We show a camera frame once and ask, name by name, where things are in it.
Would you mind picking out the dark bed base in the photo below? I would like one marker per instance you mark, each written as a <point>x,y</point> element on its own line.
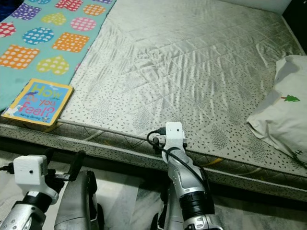
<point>124,167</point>

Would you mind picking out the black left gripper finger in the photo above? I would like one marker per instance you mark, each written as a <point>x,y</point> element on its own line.
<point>51,153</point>
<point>77,165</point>

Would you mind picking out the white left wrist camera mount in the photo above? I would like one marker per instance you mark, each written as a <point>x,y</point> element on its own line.
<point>31,170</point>

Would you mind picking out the dark tufted headboard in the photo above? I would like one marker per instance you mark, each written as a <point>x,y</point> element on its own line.
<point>296,19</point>

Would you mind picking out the white pillow with green tree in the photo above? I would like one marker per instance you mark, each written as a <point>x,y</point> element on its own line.
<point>283,115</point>

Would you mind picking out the blue fabric item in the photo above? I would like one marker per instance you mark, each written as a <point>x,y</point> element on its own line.
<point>9,8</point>

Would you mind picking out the blue yellow children's book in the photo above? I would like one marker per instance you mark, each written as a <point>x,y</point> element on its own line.
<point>36,103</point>

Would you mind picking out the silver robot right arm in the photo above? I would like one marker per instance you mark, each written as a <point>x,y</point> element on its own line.
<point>189,191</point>

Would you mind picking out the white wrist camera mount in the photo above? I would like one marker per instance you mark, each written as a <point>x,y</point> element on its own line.
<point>31,170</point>
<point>175,133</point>

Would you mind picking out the teal mat with coloured shapes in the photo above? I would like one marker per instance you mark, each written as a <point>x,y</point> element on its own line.
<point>43,48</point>

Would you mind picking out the silver quilted mattress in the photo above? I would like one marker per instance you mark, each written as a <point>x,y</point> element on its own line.
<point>172,62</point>

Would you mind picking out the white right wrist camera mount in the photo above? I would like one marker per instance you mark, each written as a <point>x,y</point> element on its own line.
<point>175,133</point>

